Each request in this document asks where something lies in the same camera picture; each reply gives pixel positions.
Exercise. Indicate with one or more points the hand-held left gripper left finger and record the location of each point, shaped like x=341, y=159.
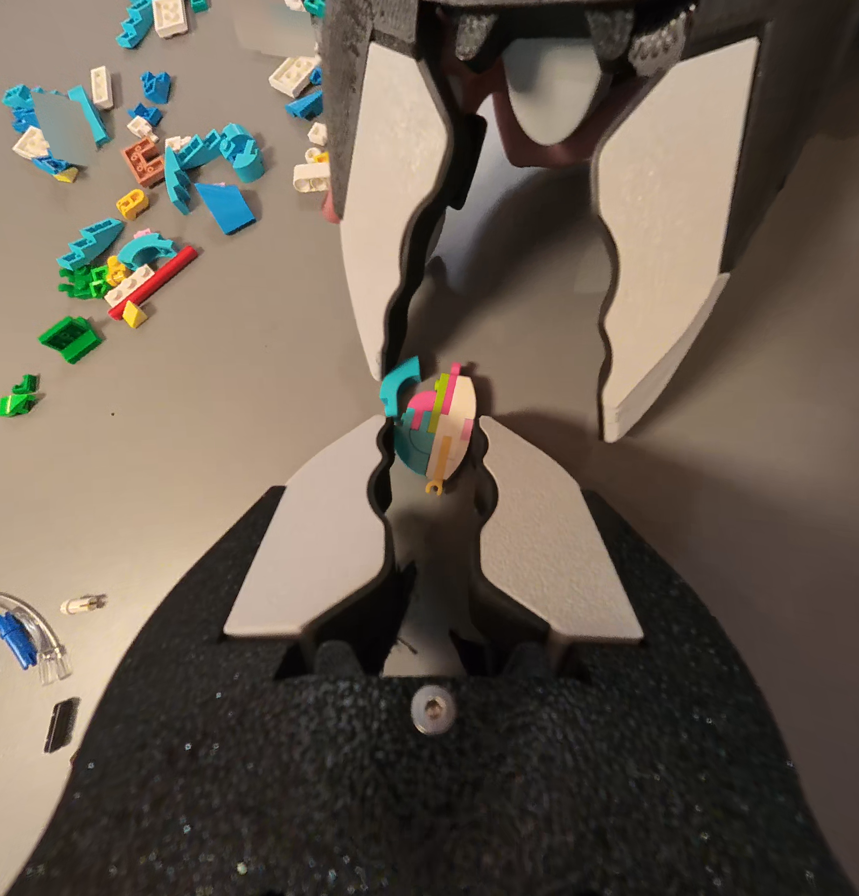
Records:
x=310, y=539

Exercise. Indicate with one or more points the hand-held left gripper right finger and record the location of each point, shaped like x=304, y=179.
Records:
x=548, y=539

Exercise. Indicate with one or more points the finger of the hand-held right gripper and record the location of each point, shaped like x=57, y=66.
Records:
x=391, y=175
x=674, y=224

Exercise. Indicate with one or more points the round multicoloured lego assembly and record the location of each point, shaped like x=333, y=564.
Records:
x=440, y=427

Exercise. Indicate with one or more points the pile of loose lego bricks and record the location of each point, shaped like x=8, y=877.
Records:
x=191, y=154

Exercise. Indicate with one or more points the red lego rod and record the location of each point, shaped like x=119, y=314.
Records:
x=165, y=276

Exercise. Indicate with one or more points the small black lego tile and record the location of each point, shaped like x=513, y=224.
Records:
x=61, y=724

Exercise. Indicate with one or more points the small green lego piece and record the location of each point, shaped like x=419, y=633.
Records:
x=27, y=385
x=16, y=404

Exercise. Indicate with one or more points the person's right hand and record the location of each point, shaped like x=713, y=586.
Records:
x=545, y=155

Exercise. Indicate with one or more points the small white bulb piece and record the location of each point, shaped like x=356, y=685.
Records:
x=79, y=604

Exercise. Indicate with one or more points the clear plastic tube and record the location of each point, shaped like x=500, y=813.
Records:
x=48, y=630

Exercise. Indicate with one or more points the blue plug piece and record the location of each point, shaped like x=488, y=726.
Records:
x=15, y=640

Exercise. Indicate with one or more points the green lego bracket brick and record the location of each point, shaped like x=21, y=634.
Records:
x=69, y=339

